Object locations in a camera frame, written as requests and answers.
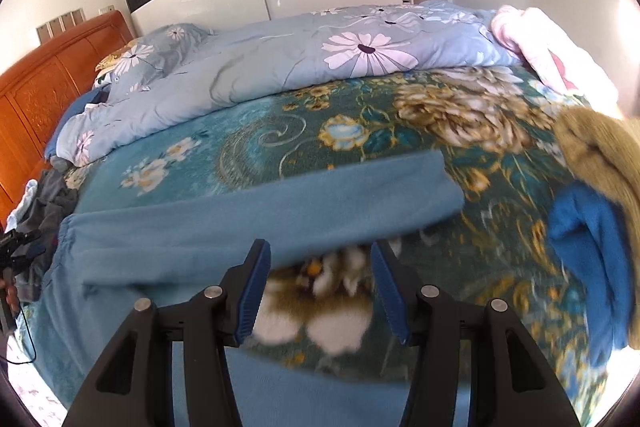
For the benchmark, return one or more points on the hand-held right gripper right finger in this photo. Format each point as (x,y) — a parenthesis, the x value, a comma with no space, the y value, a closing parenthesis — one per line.
(387,292)

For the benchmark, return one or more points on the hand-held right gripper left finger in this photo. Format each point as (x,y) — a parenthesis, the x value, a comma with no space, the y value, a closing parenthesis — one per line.
(252,292)

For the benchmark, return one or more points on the light blue fleece pants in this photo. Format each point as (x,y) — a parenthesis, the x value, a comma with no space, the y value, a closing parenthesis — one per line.
(250,217)

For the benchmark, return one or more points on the pile of grey clothes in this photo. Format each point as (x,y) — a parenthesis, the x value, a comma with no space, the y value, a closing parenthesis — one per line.
(47,217)

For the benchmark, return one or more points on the person's left hand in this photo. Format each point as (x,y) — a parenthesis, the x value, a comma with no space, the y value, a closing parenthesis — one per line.
(9,294)

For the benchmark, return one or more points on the dark blue cloth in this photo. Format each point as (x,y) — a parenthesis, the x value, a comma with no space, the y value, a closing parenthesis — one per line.
(75,112)

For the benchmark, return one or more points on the orange wooden headboard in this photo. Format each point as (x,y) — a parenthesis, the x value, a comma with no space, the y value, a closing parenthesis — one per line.
(45,87)

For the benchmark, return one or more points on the teal floral bed blanket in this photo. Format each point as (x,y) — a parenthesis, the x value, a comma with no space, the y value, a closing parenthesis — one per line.
(310,132)

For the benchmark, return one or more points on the blue fleece garment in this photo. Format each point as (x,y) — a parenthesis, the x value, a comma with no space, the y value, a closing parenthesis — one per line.
(585,247)

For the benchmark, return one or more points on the light blue floral quilt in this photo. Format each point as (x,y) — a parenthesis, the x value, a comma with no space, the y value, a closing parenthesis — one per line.
(250,67)

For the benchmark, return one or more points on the light blue floral pillow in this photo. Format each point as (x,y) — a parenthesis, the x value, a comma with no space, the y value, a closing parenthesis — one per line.
(155,52)

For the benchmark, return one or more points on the tan fuzzy garment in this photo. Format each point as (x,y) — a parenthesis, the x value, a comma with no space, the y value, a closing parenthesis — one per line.
(600,152)

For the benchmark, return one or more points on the pink blanket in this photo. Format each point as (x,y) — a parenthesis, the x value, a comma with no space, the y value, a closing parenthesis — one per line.
(545,42)

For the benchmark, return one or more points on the grey wall switch panels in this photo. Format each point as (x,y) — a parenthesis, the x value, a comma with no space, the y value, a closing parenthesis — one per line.
(60,26)

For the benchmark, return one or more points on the white wall outlet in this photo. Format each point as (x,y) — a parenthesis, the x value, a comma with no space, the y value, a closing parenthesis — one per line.
(107,9)

